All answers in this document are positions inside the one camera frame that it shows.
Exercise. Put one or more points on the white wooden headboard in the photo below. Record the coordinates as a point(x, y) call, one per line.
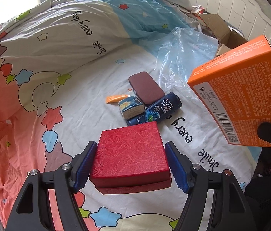
point(241, 4)

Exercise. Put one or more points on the orange printed carton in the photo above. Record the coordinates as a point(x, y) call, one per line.
point(238, 93)

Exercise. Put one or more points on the star printed duvet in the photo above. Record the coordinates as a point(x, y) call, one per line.
point(77, 33)

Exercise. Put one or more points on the clear plastic bag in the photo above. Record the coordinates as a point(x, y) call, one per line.
point(183, 53)

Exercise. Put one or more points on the star printed bed sheet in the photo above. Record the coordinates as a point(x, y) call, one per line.
point(77, 125)

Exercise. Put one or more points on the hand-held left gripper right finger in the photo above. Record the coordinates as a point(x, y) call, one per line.
point(177, 166)

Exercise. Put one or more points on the orange tube with white cap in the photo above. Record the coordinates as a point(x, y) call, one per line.
point(115, 99)

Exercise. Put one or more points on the dark blue shampoo bottle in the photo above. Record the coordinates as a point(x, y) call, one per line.
point(160, 108)

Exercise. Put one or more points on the tissue packet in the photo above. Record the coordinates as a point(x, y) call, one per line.
point(130, 107)

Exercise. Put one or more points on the brown cardboard box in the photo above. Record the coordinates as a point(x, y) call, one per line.
point(231, 38)

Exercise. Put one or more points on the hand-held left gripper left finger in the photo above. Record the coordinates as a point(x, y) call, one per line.
point(85, 168)

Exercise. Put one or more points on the pink printed cloth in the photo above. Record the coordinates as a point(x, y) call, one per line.
point(198, 13)

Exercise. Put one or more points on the red embossed gift box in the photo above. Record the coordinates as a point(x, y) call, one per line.
point(130, 149)

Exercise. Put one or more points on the maroon zip case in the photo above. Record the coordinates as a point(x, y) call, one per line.
point(146, 86)

